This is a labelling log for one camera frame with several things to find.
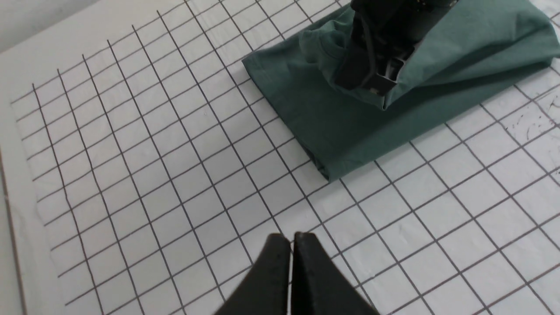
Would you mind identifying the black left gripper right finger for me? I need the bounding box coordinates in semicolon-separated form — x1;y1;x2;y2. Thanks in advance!
290;232;378;315

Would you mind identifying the green long-sleeve top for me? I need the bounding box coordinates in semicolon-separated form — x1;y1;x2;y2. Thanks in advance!
242;0;559;182

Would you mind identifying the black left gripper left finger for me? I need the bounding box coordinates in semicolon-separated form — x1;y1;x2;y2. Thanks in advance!
216;233;291;315

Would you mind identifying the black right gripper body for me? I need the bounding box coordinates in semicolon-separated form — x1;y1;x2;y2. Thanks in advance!
335;0;456;96

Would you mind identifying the white grid-patterned mat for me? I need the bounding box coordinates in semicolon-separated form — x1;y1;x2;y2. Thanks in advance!
1;0;560;315

